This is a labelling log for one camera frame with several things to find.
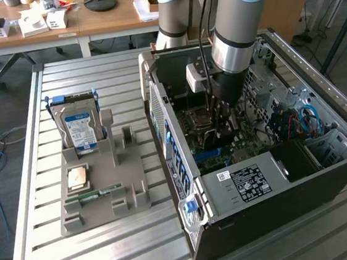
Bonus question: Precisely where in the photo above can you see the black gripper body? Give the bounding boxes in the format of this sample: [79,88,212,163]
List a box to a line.
[209,65,254,107]

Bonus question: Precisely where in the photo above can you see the graphics card with black cooler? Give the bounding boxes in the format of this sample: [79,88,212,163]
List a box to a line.
[195,125,241,151]

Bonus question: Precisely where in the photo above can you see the CPU socket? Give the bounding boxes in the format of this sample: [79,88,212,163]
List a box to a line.
[188,105,215,132]

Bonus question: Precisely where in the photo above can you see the green motherboard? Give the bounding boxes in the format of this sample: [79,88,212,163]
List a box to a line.
[170,94,278,172]

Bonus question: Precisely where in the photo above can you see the blue expansion slot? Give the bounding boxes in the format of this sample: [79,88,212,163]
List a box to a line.
[193,148,224,163]

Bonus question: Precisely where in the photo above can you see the grey power supply unit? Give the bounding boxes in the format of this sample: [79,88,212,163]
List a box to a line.
[198,150,294,218]

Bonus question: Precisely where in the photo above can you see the blue case latch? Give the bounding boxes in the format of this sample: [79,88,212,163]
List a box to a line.
[182,197,201,216]

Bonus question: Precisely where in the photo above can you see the open black PC case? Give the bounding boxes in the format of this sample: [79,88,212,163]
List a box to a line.
[135,20,347,260]

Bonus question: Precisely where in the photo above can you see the white paper stack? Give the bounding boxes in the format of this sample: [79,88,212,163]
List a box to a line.
[133,0,160,23]

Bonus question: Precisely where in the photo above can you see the grey plastic parts rack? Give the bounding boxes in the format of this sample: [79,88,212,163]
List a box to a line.
[48,105,155,237]

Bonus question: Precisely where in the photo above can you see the light wooden desk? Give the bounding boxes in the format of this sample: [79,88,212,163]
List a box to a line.
[74,0,215,58]
[0,0,83,67]

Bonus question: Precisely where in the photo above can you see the hard disk with blue rails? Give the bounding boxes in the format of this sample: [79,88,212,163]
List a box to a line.
[44,87,107,158]

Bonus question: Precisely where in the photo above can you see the green RAM stick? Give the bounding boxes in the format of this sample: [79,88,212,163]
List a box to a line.
[63,182,128,208]

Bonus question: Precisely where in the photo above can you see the CPU chip with metal lid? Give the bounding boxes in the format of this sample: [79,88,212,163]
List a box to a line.
[66,165,91,191]

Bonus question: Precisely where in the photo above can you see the black round lamp base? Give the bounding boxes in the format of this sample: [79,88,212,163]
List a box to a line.
[83,0,118,14]

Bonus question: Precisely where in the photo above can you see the small white labelled box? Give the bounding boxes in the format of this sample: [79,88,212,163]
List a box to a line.
[45,9,70,31]

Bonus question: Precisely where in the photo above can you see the white box with tape roll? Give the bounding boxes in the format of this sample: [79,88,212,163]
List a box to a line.
[17,8,50,39]

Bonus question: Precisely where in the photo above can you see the black chair base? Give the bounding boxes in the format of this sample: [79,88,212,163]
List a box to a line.
[0,50,40,90]

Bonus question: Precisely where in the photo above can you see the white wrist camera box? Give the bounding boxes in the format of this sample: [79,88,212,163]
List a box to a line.
[184,59,219,94]

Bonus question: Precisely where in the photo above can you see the black camera cable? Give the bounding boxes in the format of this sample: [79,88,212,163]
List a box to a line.
[193,0,222,98]

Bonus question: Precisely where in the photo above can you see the blue data wire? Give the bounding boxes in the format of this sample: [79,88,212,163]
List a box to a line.
[298,103,325,140]

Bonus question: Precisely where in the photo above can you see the dark slanted metal post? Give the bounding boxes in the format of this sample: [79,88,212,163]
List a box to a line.
[313,0,347,75]

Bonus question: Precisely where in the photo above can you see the white floor cable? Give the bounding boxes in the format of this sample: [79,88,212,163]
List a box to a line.
[0,124,29,146]

